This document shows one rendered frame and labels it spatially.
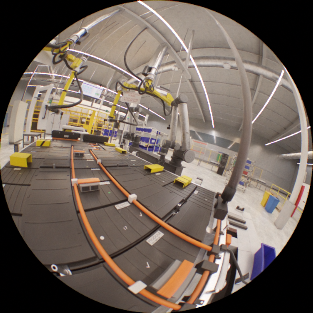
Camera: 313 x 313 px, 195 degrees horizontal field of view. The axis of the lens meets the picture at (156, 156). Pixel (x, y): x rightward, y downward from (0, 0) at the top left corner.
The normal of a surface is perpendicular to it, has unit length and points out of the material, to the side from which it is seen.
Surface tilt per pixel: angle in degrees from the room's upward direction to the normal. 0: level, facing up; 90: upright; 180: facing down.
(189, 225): 0
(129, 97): 90
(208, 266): 0
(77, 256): 0
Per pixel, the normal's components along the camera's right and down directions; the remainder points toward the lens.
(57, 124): 0.76, 0.30
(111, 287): 0.26, -0.95
